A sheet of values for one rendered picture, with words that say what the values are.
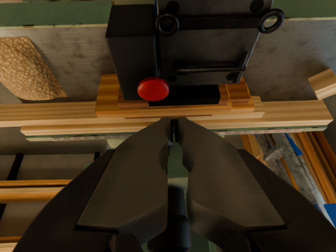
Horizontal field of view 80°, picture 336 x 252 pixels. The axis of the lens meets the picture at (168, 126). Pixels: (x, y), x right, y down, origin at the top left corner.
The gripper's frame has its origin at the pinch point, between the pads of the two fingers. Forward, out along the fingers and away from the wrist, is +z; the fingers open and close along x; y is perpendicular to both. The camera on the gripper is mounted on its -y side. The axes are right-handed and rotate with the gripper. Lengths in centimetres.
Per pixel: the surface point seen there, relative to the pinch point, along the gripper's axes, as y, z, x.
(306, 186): 60, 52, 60
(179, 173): 12.9, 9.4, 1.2
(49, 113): 10.3, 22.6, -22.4
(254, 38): -4.1, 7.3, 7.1
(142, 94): 0.8, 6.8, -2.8
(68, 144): 134, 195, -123
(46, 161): 164, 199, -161
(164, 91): 0.4, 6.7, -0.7
